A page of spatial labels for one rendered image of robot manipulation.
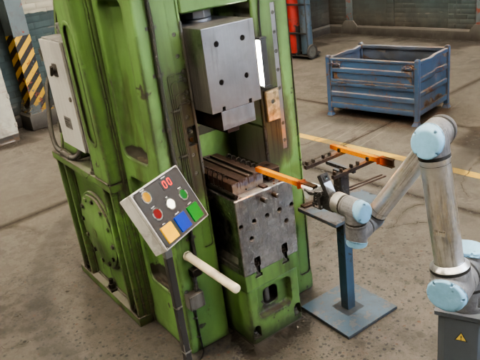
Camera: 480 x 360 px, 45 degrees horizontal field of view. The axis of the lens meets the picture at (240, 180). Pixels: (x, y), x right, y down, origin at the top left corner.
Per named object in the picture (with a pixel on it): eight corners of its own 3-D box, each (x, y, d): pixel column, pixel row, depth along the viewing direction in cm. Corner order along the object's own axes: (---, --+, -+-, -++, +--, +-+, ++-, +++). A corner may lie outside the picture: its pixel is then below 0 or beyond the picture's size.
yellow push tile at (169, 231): (180, 234, 249) (170, 220, 248) (170, 243, 243) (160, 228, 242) (178, 236, 250) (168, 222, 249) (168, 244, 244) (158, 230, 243)
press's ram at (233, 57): (274, 94, 293) (266, 13, 277) (212, 115, 273) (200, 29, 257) (227, 84, 325) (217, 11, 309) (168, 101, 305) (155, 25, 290)
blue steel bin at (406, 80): (451, 106, 667) (452, 44, 639) (418, 128, 616) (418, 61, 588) (361, 96, 746) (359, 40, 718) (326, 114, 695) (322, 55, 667)
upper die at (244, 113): (256, 119, 290) (253, 101, 286) (223, 131, 279) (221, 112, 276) (210, 106, 322) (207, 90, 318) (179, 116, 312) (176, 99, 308)
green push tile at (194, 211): (204, 214, 264) (195, 200, 264) (195, 221, 259) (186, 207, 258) (201, 215, 265) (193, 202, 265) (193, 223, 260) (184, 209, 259)
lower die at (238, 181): (263, 183, 304) (261, 168, 300) (233, 196, 293) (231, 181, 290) (218, 165, 336) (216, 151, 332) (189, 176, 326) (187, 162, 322)
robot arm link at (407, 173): (447, 100, 217) (361, 213, 262) (435, 109, 209) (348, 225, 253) (472, 118, 214) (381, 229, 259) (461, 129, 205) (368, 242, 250)
